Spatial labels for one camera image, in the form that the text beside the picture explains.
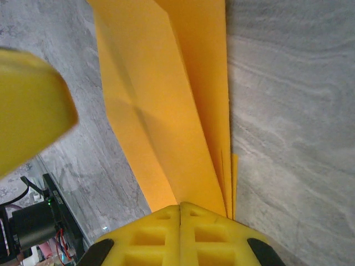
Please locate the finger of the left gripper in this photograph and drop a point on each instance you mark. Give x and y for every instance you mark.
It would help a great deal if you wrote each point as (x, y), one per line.
(27, 110)

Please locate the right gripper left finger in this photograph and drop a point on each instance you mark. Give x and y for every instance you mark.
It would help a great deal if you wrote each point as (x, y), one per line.
(172, 235)

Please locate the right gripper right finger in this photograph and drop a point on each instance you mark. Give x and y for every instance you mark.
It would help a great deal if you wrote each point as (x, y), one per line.
(188, 235)

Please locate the orange cloth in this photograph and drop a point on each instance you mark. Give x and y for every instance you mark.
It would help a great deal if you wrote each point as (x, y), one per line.
(166, 110)

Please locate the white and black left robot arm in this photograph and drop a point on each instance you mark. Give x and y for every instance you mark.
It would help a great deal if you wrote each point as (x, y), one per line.
(30, 224)

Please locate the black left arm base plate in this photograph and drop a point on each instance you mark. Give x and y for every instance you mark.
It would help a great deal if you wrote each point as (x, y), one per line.
(63, 210)

